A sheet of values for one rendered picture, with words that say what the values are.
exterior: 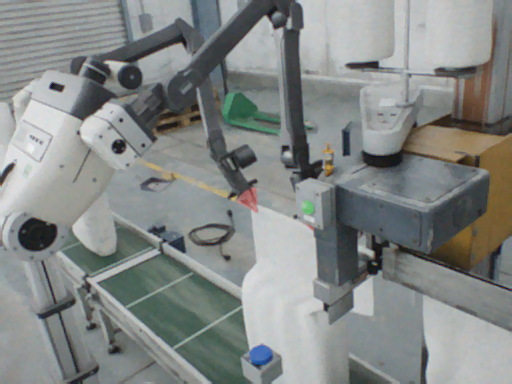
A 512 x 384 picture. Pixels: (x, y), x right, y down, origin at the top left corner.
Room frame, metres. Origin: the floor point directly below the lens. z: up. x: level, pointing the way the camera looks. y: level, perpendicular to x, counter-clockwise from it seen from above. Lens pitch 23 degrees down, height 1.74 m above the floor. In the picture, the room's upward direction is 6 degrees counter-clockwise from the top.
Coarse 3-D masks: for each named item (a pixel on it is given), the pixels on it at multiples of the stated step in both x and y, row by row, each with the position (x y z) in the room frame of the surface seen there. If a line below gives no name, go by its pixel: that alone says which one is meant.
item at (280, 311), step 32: (256, 224) 1.45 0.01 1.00; (288, 224) 1.33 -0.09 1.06; (256, 256) 1.46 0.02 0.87; (288, 256) 1.34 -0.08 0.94; (256, 288) 1.37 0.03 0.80; (288, 288) 1.30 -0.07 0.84; (256, 320) 1.37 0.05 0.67; (288, 320) 1.24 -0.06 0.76; (320, 320) 1.19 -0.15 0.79; (288, 352) 1.24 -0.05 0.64; (320, 352) 1.17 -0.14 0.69
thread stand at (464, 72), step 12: (408, 0) 1.21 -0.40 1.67; (408, 12) 1.21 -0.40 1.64; (408, 24) 1.21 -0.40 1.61; (408, 36) 1.21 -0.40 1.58; (408, 48) 1.22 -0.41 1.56; (360, 72) 1.32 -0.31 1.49; (384, 72) 1.26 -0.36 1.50; (396, 72) 1.23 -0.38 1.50; (408, 72) 1.20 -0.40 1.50; (420, 72) 1.18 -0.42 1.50; (432, 72) 1.12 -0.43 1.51; (444, 72) 1.09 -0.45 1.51; (456, 72) 1.08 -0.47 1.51; (468, 72) 1.07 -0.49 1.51; (480, 72) 1.07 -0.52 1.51
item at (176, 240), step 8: (152, 224) 2.80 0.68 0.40; (160, 224) 2.73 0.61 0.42; (152, 232) 2.74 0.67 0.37; (160, 232) 2.69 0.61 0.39; (168, 232) 2.67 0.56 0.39; (176, 232) 2.66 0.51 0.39; (168, 240) 2.56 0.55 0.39; (176, 240) 2.57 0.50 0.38; (176, 248) 2.57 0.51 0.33; (184, 248) 2.60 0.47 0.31
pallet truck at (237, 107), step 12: (228, 96) 6.66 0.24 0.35; (240, 96) 6.65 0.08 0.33; (228, 108) 6.50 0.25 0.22; (240, 108) 6.59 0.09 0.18; (252, 108) 6.71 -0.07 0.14; (228, 120) 6.41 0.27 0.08; (240, 120) 6.31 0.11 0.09; (252, 120) 6.24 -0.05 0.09; (276, 120) 6.24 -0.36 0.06; (276, 132) 5.69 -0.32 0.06
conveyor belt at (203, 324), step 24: (144, 264) 2.34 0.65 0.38; (168, 264) 2.31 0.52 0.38; (120, 288) 2.12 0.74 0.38; (144, 288) 2.10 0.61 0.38; (168, 288) 2.08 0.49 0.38; (192, 288) 2.05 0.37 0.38; (216, 288) 2.03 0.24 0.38; (144, 312) 1.90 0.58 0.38; (168, 312) 1.88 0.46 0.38; (192, 312) 1.86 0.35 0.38; (216, 312) 1.84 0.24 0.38; (240, 312) 1.82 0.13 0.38; (168, 336) 1.71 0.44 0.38; (192, 336) 1.69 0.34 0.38; (216, 336) 1.67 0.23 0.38; (240, 336) 1.66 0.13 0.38; (192, 360) 1.54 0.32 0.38; (216, 360) 1.53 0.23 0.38; (240, 360) 1.51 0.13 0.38
